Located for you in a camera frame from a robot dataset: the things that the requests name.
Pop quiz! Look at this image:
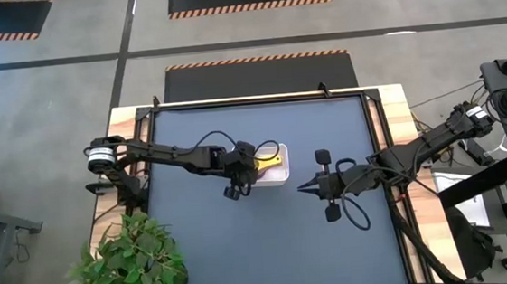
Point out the black bag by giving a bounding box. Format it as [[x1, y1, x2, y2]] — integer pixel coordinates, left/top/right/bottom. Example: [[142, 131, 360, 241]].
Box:
[[444, 203, 503, 281]]

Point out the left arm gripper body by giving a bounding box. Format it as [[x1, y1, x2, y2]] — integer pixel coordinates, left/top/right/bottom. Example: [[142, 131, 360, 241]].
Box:
[[219, 139, 262, 204]]

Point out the yellow measuring cup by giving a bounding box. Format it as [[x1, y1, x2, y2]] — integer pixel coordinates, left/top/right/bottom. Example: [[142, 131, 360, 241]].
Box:
[[254, 154, 285, 173]]

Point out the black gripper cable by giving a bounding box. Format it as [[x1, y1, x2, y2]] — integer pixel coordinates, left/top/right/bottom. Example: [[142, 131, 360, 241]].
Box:
[[333, 156, 373, 234], [179, 125, 282, 167]]

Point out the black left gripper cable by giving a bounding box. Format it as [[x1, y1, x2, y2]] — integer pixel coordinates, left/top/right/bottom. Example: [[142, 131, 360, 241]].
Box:
[[179, 125, 282, 167]]

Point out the black table frame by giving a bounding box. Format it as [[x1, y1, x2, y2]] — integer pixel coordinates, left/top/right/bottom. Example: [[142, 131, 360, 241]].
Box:
[[134, 74, 428, 284]]

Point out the white paper sheet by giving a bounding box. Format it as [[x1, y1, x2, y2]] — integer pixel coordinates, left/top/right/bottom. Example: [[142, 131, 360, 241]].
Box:
[[432, 167, 491, 231]]

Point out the green leafy plant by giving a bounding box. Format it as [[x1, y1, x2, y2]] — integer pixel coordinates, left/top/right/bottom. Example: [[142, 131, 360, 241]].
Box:
[[62, 208, 190, 284]]

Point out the white plastic basket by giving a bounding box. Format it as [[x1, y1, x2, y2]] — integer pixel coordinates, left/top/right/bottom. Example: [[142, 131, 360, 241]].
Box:
[[247, 142, 292, 189]]

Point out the black cable conduit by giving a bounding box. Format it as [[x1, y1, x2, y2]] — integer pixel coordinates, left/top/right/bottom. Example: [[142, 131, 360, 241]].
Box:
[[382, 178, 467, 284]]

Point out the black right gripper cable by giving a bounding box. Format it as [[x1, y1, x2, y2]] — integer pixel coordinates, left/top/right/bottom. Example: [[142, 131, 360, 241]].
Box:
[[333, 156, 373, 234]]

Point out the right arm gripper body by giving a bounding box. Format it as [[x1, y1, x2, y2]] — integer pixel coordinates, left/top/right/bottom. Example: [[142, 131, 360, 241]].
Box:
[[313, 144, 387, 224]]

